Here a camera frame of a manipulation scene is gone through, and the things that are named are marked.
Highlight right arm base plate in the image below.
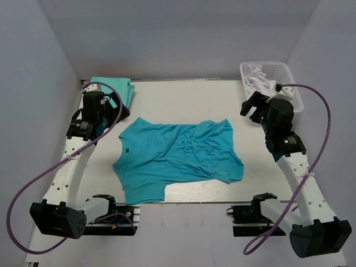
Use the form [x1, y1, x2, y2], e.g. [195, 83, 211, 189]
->
[226, 205, 274, 237]

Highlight white plastic laundry basket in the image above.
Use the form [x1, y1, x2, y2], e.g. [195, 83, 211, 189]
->
[240, 61, 294, 99]

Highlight blue t-shirt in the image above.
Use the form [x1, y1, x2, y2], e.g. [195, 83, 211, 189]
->
[113, 117, 244, 205]

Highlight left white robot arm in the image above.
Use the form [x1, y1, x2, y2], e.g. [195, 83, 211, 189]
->
[29, 82, 130, 239]

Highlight crumpled white t-shirt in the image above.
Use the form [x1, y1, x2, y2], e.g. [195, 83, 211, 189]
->
[243, 64, 276, 99]

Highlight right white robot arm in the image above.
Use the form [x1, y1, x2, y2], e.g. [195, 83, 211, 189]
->
[240, 84, 352, 258]

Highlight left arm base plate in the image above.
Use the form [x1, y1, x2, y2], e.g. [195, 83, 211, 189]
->
[83, 204, 140, 236]

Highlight folded mint green t-shirt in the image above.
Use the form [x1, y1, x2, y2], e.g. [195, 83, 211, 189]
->
[90, 77, 135, 108]

